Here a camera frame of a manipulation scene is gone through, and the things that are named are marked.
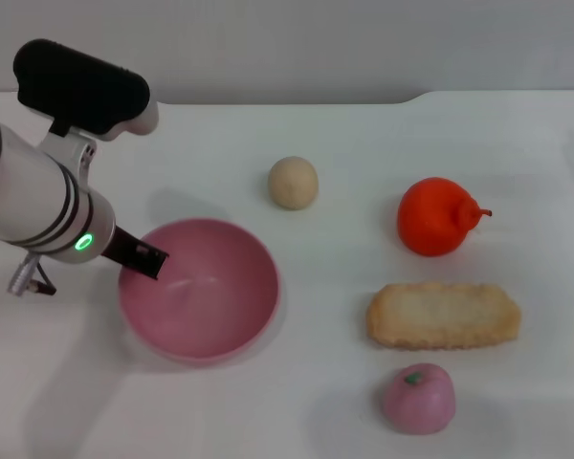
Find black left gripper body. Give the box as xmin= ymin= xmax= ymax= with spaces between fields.
xmin=101 ymin=223 xmax=148 ymax=273

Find pink plastic bowl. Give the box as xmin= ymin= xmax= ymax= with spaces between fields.
xmin=118 ymin=218 xmax=282 ymax=368

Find left arm cable with connector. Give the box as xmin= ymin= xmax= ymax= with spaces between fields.
xmin=7 ymin=251 xmax=57 ymax=298

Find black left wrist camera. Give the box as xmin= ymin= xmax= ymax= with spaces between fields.
xmin=11 ymin=38 xmax=161 ymax=142

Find orange toy fruit with stem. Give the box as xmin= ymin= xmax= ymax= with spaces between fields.
xmin=396 ymin=176 xmax=493 ymax=258

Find tan oblong biscuit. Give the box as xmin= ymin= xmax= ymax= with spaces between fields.
xmin=365 ymin=280 xmax=522 ymax=353

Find pink toy peach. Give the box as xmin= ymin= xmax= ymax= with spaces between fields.
xmin=381 ymin=362 xmax=457 ymax=435

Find beige round bun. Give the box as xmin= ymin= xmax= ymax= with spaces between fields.
xmin=267 ymin=156 xmax=320 ymax=210

